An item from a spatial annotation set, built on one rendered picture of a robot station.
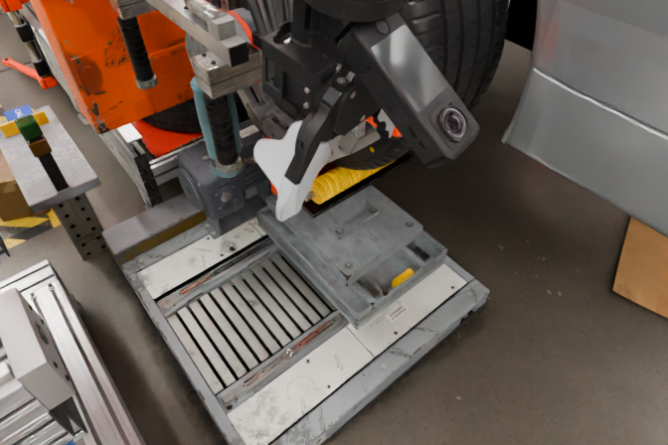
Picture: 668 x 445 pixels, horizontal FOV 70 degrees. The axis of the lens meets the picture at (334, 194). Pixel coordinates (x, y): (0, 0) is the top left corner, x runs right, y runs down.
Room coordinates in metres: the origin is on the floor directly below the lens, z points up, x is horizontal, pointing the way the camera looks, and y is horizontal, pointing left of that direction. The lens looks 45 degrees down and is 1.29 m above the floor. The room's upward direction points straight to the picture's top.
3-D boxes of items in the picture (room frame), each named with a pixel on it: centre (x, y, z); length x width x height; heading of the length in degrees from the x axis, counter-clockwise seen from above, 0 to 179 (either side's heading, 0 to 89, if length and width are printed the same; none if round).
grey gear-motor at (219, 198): (1.13, 0.26, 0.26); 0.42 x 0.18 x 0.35; 129
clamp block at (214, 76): (0.64, 0.16, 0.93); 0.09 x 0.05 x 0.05; 129
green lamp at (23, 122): (0.88, 0.69, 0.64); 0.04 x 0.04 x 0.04; 39
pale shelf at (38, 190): (1.03, 0.82, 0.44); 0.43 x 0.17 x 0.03; 39
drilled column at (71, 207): (1.05, 0.84, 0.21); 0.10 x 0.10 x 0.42; 39
